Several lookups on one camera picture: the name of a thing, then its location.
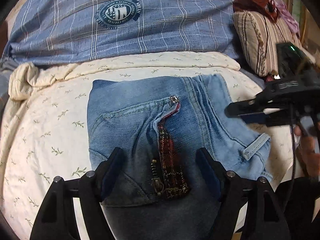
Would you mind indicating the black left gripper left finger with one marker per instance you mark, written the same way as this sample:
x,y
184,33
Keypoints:
x,y
56,217

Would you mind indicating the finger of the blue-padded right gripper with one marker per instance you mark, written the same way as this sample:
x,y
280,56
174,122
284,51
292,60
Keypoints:
x,y
252,111

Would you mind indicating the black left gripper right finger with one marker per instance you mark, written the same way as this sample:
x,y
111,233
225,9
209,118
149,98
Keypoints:
x,y
264,218

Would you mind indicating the blue denim jeans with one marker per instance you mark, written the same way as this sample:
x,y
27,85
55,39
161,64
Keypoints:
x,y
160,123

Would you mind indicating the person's right hand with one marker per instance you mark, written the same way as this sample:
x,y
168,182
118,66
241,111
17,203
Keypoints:
x,y
306,155

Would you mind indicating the striped beige pillow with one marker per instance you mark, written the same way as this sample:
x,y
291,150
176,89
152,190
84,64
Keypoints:
x,y
259,36

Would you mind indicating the purple cloth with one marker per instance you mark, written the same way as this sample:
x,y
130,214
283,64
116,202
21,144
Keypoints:
x,y
288,18

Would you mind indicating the cream leaf-print quilt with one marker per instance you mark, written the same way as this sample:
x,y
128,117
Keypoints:
x,y
44,131

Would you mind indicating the dark red cloth bag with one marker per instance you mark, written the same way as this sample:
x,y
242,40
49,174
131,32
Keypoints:
x,y
265,7

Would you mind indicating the grey patterned blanket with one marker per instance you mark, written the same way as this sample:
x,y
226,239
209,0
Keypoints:
x,y
8,65

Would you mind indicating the blue plaid duvet with emblem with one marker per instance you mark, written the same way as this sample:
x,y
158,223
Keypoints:
x,y
49,32

